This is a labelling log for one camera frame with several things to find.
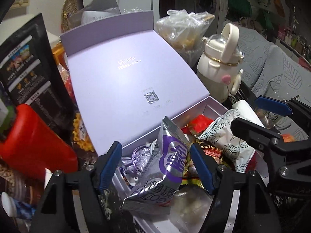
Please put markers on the lavender open gift box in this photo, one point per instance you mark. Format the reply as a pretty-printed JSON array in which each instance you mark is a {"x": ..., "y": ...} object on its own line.
[{"x": 126, "y": 79}]

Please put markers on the clear plastic bag of snacks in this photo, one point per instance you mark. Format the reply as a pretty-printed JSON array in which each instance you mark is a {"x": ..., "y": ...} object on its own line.
[{"x": 184, "y": 32}]

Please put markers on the lavender drawstring pouch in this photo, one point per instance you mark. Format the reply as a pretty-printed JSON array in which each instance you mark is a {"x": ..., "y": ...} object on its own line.
[{"x": 131, "y": 168}]

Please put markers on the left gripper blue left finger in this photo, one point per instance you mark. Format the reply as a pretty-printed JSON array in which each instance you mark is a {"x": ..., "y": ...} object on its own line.
[{"x": 107, "y": 164}]

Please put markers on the red snack packet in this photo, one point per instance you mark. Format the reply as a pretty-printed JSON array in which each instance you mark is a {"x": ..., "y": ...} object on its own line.
[{"x": 197, "y": 125}]

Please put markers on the white patterned snack bag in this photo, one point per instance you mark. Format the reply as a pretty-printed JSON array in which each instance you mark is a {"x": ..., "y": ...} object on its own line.
[{"x": 219, "y": 134}]

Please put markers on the glass mug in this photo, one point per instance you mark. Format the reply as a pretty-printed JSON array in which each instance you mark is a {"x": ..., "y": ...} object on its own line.
[{"x": 268, "y": 118}]

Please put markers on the red apple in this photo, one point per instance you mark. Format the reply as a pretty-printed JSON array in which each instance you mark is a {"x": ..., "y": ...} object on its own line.
[{"x": 288, "y": 138}]

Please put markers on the blue white tube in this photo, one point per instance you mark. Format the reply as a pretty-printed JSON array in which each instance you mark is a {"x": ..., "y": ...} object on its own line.
[{"x": 15, "y": 208}]

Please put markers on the red fluffy scrunchie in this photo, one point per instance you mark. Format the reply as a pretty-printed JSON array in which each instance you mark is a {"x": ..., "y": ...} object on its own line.
[{"x": 252, "y": 165}]

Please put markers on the clear plastic pillow bag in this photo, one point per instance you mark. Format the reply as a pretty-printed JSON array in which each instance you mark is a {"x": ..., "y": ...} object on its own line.
[{"x": 189, "y": 208}]

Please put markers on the silver purple snack packet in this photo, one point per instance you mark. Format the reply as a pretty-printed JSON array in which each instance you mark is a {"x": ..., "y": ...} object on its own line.
[{"x": 163, "y": 173}]

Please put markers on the brown gold snack bag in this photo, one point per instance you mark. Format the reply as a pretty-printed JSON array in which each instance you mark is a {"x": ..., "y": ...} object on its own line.
[{"x": 216, "y": 161}]

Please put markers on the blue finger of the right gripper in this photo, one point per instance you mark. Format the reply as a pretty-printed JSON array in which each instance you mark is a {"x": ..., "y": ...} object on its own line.
[{"x": 273, "y": 105}]

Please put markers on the cream cartoon water bottle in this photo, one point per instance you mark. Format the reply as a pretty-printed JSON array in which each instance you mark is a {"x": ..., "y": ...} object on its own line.
[{"x": 218, "y": 67}]

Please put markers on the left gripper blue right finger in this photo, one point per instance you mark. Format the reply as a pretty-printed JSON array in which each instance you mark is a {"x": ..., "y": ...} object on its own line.
[{"x": 200, "y": 162}]

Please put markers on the light blue leaf cushion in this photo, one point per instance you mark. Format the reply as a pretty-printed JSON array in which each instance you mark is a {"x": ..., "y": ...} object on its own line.
[{"x": 266, "y": 64}]

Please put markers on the red plastic container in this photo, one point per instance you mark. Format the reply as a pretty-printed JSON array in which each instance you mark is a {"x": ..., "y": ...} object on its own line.
[{"x": 31, "y": 147}]

